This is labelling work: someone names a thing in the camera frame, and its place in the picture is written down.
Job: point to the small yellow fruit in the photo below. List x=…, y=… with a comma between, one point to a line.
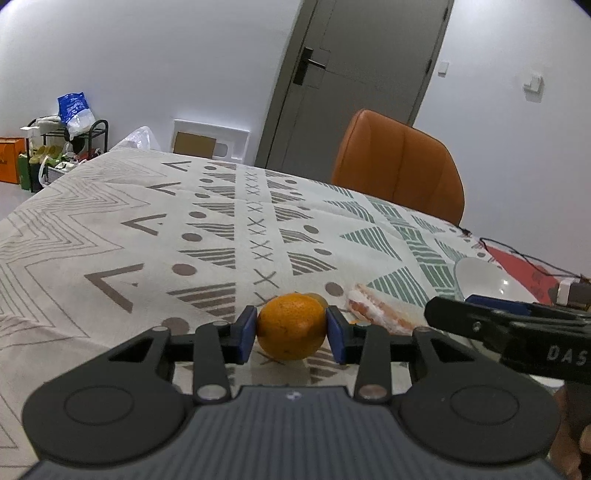
x=319, y=300

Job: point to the orange chair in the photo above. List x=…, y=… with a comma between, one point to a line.
x=397, y=161

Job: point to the white plate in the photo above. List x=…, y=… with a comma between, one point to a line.
x=485, y=277

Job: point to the clear plastic bag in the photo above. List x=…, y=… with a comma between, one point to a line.
x=138, y=141

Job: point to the white charger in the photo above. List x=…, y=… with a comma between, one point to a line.
x=572, y=291

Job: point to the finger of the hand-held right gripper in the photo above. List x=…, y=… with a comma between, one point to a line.
x=508, y=304
x=461, y=318

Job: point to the green box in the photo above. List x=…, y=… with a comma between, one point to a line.
x=27, y=173

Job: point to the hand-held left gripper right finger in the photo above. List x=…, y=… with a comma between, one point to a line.
x=334, y=334

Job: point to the person's right hand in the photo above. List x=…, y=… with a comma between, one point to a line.
x=577, y=429

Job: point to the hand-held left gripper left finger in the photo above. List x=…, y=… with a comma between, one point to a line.
x=247, y=334

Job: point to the orange paper bag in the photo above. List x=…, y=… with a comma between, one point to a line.
x=11, y=161

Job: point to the brown cardboard piece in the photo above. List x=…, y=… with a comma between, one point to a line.
x=194, y=145

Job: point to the grey door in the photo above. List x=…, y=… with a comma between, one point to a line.
x=360, y=55

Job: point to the large orange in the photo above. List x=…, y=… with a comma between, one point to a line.
x=288, y=327

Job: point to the white foam packaging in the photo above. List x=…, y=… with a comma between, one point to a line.
x=235, y=143

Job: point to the blue and white bag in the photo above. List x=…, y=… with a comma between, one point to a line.
x=74, y=110

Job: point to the black shoe rack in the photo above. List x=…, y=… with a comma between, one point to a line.
x=102, y=134

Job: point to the clear plastic food packet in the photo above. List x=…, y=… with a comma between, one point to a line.
x=378, y=307

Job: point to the white light switch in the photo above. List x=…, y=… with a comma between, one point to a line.
x=443, y=68

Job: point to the patterned tablecloth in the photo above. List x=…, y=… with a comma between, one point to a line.
x=115, y=221

